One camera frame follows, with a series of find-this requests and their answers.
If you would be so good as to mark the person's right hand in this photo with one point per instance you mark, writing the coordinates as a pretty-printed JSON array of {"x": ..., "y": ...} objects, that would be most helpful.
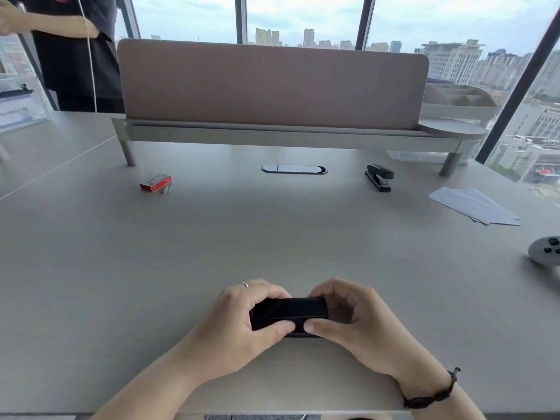
[{"x": 372, "y": 332}]

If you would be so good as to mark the person's left hand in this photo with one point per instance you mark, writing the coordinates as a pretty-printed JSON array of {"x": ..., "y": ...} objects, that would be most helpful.
[{"x": 223, "y": 341}]

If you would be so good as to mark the black stapler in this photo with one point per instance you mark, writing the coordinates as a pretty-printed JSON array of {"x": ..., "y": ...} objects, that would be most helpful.
[
  {"x": 379, "y": 174},
  {"x": 288, "y": 310}
]

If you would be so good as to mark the silver staples strip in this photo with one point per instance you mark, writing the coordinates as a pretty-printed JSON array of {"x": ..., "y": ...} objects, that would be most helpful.
[{"x": 166, "y": 189}]

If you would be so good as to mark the white paper sheets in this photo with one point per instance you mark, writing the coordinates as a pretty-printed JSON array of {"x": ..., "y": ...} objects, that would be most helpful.
[{"x": 472, "y": 205}]

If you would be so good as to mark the red staple box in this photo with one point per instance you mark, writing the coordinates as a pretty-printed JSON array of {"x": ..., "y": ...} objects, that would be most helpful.
[{"x": 154, "y": 182}]

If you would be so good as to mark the clear plastic tray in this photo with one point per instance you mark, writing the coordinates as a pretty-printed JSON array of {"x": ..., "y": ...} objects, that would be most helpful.
[{"x": 415, "y": 156}]

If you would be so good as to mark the white handheld controller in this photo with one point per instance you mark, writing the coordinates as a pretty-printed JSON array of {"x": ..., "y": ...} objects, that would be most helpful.
[{"x": 544, "y": 251}]

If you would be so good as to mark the grey desk riser shelf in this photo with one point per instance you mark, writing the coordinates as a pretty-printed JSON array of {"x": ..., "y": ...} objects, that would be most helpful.
[{"x": 284, "y": 137}]

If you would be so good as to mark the beige desk organizer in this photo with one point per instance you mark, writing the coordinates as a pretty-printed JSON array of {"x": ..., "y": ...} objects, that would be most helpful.
[{"x": 459, "y": 102}]

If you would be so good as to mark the pink fabric divider panel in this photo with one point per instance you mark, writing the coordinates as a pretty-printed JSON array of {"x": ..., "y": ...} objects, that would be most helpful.
[{"x": 271, "y": 83}]

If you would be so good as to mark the dark window mullion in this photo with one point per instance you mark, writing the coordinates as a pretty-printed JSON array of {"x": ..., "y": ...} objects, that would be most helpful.
[
  {"x": 241, "y": 19},
  {"x": 129, "y": 17},
  {"x": 365, "y": 21},
  {"x": 516, "y": 96}
]

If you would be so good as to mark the clear plastic storage box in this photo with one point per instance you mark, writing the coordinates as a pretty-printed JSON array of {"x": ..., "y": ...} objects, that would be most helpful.
[{"x": 19, "y": 109}]

